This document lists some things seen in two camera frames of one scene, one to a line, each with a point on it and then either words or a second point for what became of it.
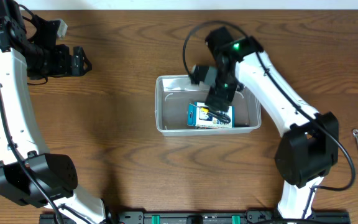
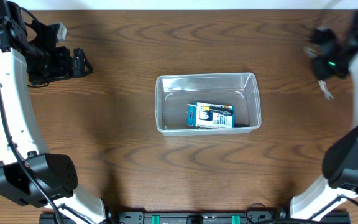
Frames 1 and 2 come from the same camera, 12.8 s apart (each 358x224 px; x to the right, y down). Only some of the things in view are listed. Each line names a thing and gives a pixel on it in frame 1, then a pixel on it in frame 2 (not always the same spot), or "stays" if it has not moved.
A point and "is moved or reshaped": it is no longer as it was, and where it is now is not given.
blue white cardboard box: (196, 117) stays
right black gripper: (214, 94) to (320, 72)
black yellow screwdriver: (217, 115) is moved or reshaped
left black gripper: (74, 61) stays
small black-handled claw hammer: (240, 126) stays
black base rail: (203, 216) stays
